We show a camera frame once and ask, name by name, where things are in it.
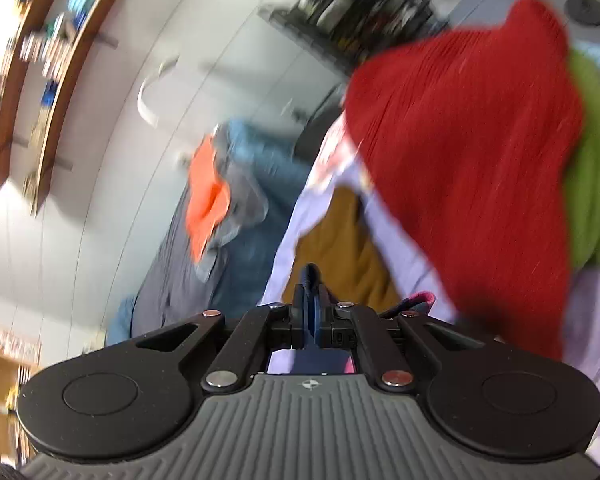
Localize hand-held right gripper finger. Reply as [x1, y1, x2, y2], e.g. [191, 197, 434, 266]
[311, 284, 486, 391]
[135, 285, 312, 393]

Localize navy cartoon print garment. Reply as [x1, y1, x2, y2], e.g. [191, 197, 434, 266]
[267, 264, 437, 376]

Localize brown garment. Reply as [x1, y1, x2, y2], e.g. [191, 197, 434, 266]
[294, 187, 406, 311]

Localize massage bed with teal cover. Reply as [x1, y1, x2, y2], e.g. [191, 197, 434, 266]
[105, 120, 321, 346]

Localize purple floral bedsheet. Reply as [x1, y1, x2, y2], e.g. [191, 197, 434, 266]
[260, 110, 600, 466]

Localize grey towel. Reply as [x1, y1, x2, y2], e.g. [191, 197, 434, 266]
[195, 125, 271, 281]

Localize grey duvet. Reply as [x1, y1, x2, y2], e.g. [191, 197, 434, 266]
[130, 190, 211, 331]

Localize orange towel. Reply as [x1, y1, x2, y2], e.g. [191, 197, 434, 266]
[186, 135, 231, 263]

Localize red garment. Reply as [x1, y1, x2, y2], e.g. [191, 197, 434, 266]
[341, 0, 588, 363]

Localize green garment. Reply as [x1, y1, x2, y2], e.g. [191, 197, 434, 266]
[562, 47, 600, 271]

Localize black metal rack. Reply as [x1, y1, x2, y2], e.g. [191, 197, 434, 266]
[265, 0, 451, 81]

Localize white curved wall fixture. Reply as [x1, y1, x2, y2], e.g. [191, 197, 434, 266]
[137, 60, 178, 126]

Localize wooden wall shelf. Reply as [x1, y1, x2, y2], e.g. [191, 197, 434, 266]
[0, 0, 71, 198]
[30, 0, 126, 216]

